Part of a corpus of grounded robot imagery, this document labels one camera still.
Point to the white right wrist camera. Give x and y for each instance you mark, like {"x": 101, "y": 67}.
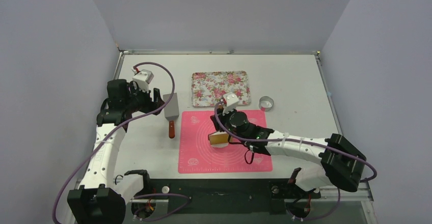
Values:
{"x": 230, "y": 102}

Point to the white dough lump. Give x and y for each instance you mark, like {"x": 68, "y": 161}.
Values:
{"x": 220, "y": 145}

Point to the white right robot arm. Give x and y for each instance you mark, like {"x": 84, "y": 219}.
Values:
{"x": 336, "y": 160}

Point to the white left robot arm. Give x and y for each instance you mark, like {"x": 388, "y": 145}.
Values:
{"x": 96, "y": 200}

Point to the round metal dough cutter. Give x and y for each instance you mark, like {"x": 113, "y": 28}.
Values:
{"x": 266, "y": 103}

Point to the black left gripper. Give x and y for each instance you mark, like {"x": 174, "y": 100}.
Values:
{"x": 150, "y": 103}

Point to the wooden rolling pin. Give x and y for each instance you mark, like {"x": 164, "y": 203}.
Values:
{"x": 218, "y": 138}

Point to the floral rectangular tray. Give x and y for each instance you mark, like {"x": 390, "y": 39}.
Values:
{"x": 209, "y": 87}

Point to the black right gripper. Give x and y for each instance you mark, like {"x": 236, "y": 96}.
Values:
{"x": 223, "y": 128}

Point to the pink silicone baking mat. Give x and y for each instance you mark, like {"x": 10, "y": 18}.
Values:
{"x": 197, "y": 156}

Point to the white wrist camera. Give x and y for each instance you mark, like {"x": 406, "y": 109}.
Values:
{"x": 230, "y": 102}
{"x": 143, "y": 79}

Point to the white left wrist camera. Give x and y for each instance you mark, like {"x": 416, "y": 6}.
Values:
{"x": 143, "y": 79}

